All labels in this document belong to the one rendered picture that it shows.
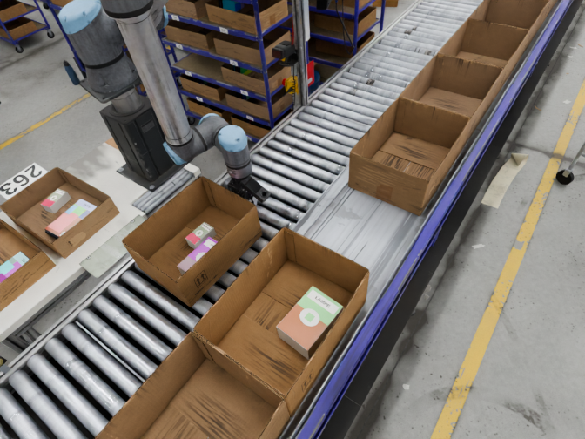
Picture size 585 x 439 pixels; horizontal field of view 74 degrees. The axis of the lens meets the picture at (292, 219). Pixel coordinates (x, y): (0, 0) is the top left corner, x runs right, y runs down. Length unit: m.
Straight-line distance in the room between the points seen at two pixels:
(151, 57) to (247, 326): 0.78
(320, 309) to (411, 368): 1.06
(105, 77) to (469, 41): 1.74
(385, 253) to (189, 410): 0.74
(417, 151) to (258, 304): 0.89
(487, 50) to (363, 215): 1.27
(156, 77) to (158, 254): 0.70
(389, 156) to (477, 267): 1.07
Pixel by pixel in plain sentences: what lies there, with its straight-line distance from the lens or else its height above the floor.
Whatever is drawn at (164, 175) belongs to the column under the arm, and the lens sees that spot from 1.89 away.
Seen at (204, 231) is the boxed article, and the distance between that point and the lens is 1.54.
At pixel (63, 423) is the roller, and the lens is 1.45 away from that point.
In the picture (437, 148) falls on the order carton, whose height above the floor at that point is 0.89.
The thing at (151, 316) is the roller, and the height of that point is 0.75.
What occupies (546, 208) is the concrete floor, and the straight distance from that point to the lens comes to 2.93.
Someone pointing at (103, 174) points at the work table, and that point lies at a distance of 2.06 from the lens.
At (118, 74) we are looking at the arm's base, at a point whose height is 1.25.
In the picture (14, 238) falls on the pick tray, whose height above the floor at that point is 0.76.
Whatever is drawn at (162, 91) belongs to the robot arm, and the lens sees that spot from 1.21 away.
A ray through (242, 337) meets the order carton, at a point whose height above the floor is 0.89.
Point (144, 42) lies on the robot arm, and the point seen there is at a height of 1.52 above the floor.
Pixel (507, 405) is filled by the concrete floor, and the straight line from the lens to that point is 2.17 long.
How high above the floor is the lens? 1.94
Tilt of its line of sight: 49 degrees down
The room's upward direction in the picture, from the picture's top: 7 degrees counter-clockwise
